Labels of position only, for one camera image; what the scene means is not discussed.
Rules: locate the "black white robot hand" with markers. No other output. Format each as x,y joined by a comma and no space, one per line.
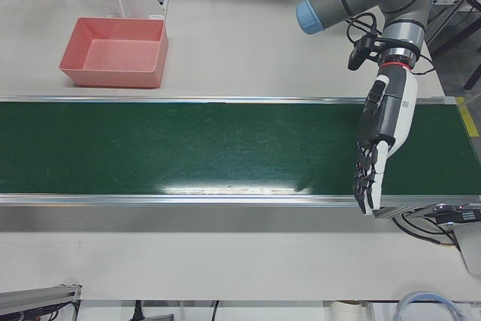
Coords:
394,110

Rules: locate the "black electronics box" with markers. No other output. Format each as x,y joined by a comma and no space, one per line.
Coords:
460,215

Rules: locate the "white paper cup stack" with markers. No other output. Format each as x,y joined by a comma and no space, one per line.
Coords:
349,311

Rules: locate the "pink plastic box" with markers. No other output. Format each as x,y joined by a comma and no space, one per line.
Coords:
120,54

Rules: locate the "yellow floor tape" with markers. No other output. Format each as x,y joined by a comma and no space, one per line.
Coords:
467,116

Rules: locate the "clear blue tube coil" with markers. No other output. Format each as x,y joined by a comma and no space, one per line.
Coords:
424,298

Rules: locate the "green conveyor belt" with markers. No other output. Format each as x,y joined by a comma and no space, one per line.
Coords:
188,148

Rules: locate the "aluminium profile bar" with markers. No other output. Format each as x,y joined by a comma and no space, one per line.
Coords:
37,296

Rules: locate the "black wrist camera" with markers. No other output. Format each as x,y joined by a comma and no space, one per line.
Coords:
361,50

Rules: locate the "aluminium conveyor frame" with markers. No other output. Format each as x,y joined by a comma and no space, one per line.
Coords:
150,208

